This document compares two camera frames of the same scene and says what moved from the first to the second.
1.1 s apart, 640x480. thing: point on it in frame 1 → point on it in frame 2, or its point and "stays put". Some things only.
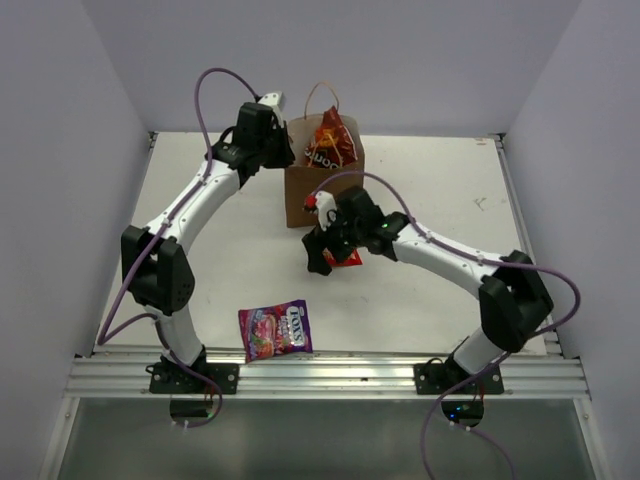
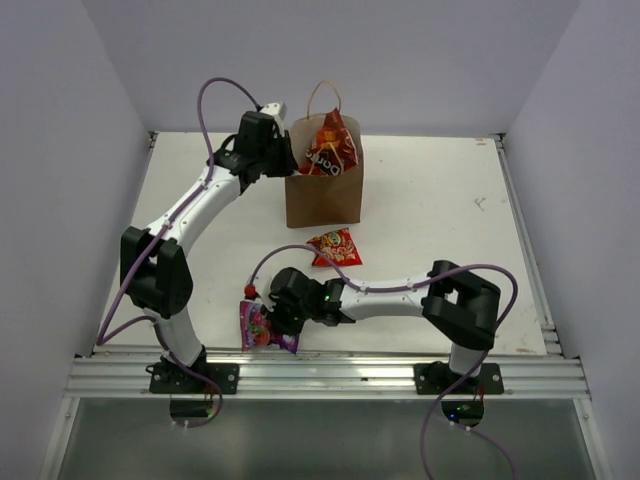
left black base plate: [178, 378] stays put
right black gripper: [315, 241] → [279, 322]
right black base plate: [436, 377] stays put
